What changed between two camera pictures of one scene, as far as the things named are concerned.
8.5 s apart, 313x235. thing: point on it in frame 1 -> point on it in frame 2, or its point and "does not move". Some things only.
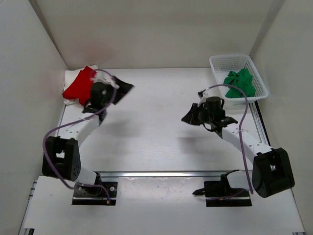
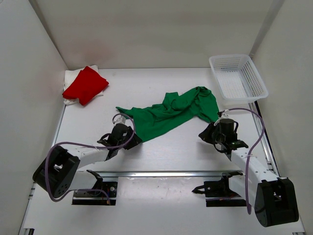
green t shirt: (243, 80) -> (200, 102)
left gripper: (124, 89) -> (136, 140)
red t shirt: (80, 88) does not move
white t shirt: (70, 76) does not move
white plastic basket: (222, 65) does not move
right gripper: (191, 118) -> (206, 135)
